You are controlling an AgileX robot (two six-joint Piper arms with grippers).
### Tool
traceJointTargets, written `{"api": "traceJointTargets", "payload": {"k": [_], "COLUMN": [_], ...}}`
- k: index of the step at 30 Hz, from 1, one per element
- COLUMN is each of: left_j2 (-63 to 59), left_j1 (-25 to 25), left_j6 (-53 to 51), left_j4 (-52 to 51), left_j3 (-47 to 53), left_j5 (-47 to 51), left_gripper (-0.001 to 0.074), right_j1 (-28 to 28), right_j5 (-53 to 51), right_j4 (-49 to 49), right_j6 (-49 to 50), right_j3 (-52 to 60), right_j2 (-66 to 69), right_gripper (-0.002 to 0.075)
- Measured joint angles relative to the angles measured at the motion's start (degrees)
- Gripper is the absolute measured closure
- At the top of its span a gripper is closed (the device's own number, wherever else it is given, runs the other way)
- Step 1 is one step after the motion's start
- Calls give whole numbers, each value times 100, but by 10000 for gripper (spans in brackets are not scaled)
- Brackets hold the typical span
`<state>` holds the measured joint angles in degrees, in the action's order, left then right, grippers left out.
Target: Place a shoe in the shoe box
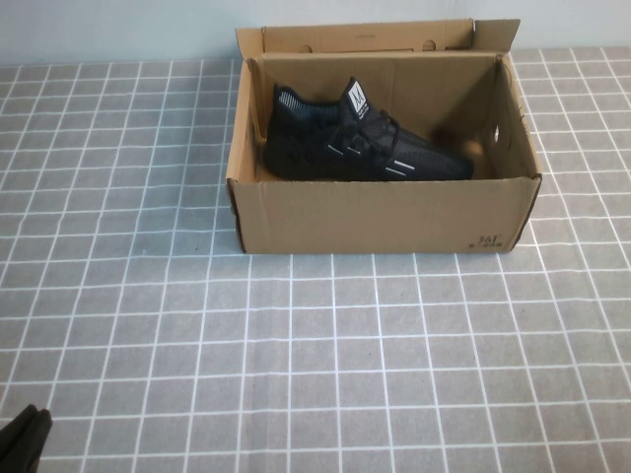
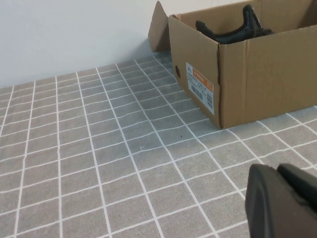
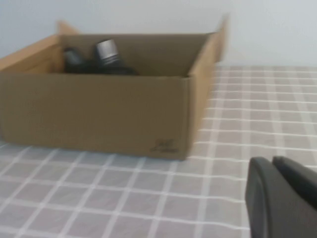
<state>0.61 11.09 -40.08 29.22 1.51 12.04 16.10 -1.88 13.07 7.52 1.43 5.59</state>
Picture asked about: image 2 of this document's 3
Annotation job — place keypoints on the brown cardboard shoe box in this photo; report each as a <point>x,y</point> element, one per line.
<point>260,79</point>

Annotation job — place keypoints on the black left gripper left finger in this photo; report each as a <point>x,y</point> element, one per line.
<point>272,213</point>

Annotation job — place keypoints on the black mesh sneaker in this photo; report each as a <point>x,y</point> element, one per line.
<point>232,36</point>

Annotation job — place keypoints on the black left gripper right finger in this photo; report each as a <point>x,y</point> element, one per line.
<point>302,183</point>

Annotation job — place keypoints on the grey checked tablecloth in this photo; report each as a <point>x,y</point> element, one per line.
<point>99,173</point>

